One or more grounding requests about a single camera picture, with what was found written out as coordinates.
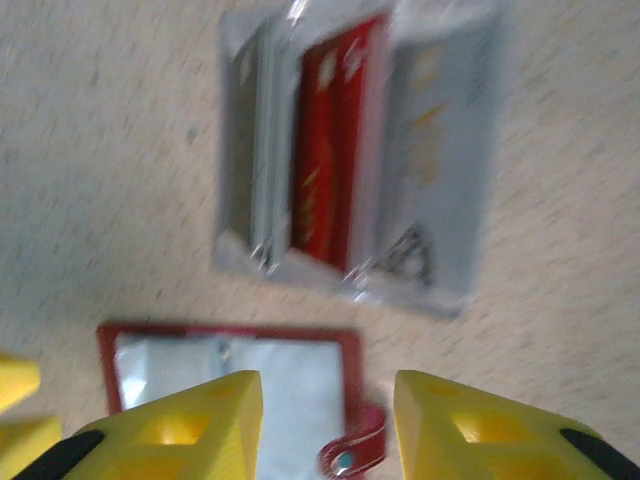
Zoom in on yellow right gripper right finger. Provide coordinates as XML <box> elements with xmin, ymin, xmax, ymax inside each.
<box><xmin>393</xmin><ymin>369</ymin><xmax>640</xmax><ymax>480</ymax></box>

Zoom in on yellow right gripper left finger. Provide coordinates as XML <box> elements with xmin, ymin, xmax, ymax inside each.
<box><xmin>13</xmin><ymin>369</ymin><xmax>265</xmax><ymax>480</ymax></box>

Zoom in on red leather card holder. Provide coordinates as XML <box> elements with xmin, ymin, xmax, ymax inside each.
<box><xmin>96</xmin><ymin>322</ymin><xmax>390</xmax><ymax>480</ymax></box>

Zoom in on white membership card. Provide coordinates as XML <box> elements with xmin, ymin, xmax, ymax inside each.
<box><xmin>349</xmin><ymin>27</ymin><xmax>499</xmax><ymax>304</ymax></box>

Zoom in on red card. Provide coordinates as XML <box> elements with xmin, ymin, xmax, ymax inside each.
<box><xmin>288</xmin><ymin>10</ymin><xmax>391</xmax><ymax>274</ymax></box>

